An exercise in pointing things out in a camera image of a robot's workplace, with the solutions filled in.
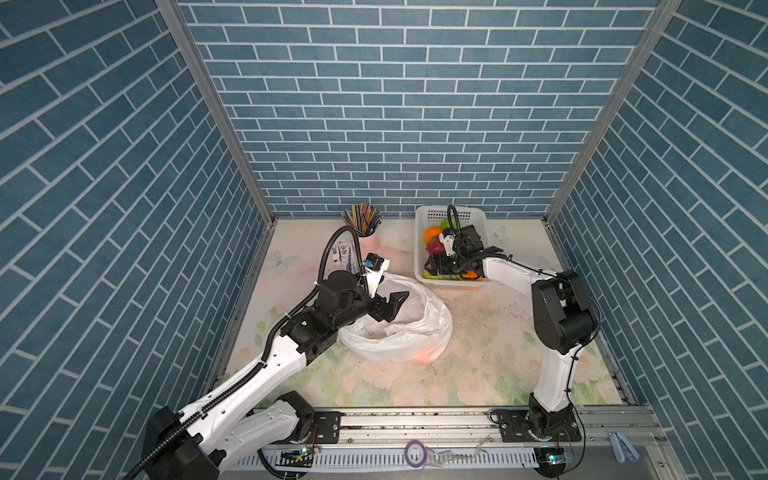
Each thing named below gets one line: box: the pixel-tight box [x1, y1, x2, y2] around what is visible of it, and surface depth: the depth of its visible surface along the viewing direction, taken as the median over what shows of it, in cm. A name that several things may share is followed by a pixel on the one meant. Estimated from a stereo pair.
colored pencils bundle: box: [341, 202, 384, 237], surface depth 104 cm
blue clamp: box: [608, 432, 640, 463], surface depth 71 cm
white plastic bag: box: [338, 274, 453, 365], surface depth 81 cm
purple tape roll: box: [404, 440, 428, 468], surface depth 72 cm
